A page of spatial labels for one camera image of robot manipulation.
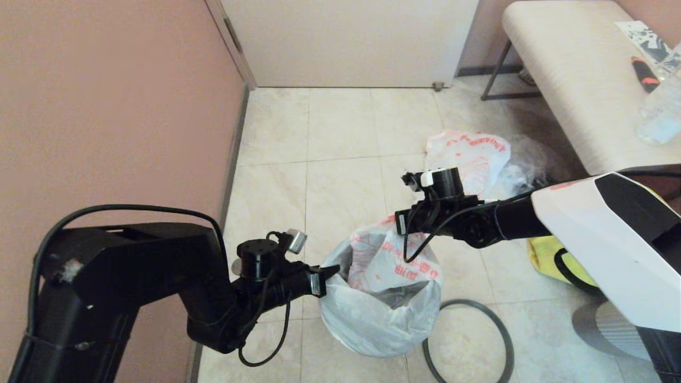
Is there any grey trash can ring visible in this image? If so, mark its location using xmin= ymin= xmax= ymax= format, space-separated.
xmin=423 ymin=299 xmax=515 ymax=383

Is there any grey door frame strip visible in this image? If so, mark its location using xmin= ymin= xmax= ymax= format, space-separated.
xmin=206 ymin=0 xmax=259 ymax=91

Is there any black cylindrical left wrist camera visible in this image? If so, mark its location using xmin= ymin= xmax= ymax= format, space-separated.
xmin=234 ymin=229 xmax=308 ymax=281

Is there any white plastic bag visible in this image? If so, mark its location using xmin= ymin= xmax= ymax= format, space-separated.
xmin=318 ymin=215 xmax=443 ymax=358

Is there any black cylindrical right wrist camera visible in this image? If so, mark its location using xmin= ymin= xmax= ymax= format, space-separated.
xmin=402 ymin=167 xmax=463 ymax=202

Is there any clear plastic water bottle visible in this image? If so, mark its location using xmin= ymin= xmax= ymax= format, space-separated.
xmin=633 ymin=45 xmax=681 ymax=147

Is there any yellow fabric tote bag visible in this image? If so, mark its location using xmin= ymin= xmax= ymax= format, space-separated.
xmin=528 ymin=237 xmax=602 ymax=289

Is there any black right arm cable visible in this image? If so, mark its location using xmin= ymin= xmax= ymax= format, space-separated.
xmin=403 ymin=194 xmax=533 ymax=264

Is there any white red-print trash bag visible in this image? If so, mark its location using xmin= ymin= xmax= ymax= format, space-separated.
xmin=425 ymin=130 xmax=511 ymax=202

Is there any beige bench with metal legs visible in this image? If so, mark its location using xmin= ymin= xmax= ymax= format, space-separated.
xmin=480 ymin=0 xmax=681 ymax=179

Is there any black cylindrical wrist camera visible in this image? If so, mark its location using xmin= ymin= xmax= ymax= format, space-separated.
xmin=234 ymin=229 xmax=308 ymax=281
xmin=402 ymin=167 xmax=463 ymax=202

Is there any pale ribbed bin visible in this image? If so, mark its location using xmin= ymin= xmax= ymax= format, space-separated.
xmin=572 ymin=301 xmax=652 ymax=362

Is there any grey wall baseboard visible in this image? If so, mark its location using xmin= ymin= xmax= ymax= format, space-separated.
xmin=186 ymin=88 xmax=251 ymax=383

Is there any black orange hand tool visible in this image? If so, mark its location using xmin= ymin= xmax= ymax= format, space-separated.
xmin=632 ymin=56 xmax=660 ymax=94

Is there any clear bag with black items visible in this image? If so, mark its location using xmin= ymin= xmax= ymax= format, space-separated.
xmin=497 ymin=136 xmax=551 ymax=195

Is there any black white printed leaflet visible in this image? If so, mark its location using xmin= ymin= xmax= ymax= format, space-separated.
xmin=614 ymin=21 xmax=672 ymax=65

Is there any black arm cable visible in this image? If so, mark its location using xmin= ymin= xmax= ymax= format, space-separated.
xmin=403 ymin=194 xmax=533 ymax=264
xmin=27 ymin=204 xmax=292 ymax=368

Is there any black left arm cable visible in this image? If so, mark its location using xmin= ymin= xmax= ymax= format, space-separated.
xmin=27 ymin=204 xmax=292 ymax=368

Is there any white door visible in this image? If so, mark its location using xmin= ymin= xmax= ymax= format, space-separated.
xmin=221 ymin=0 xmax=479 ymax=89

